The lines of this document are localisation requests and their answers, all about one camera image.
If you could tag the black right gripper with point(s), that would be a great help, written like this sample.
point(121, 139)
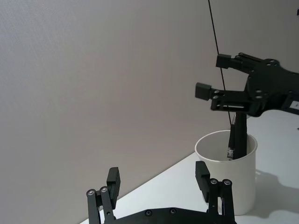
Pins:
point(271, 86)

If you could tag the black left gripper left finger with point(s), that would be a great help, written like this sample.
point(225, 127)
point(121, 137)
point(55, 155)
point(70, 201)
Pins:
point(111, 186)

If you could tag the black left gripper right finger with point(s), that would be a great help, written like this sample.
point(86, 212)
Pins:
point(216, 198)

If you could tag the white paper cup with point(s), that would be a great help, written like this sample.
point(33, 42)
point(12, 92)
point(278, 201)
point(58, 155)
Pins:
point(236, 184)

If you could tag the thin black labelled pen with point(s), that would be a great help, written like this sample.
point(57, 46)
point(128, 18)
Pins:
point(231, 144)

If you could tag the thick black pen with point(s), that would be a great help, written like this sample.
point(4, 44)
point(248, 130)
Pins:
point(241, 137)

